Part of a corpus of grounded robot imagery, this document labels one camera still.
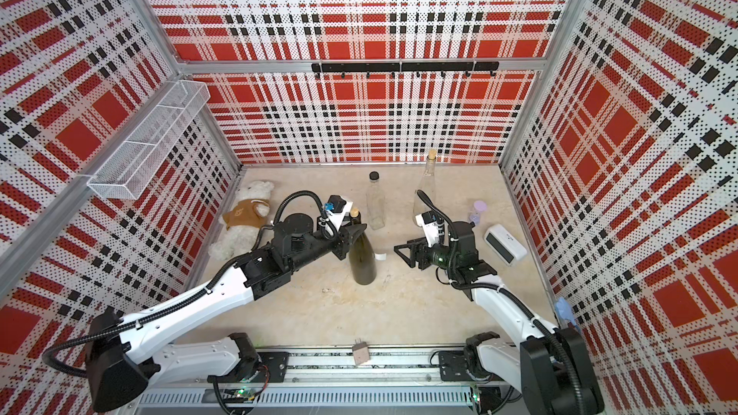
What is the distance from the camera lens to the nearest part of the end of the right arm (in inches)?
24.8

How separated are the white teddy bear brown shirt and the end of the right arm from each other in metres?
0.55

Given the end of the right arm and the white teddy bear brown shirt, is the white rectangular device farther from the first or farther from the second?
the white teddy bear brown shirt

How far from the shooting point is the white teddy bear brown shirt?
3.03ft

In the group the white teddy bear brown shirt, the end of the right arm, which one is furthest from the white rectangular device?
the white teddy bear brown shirt
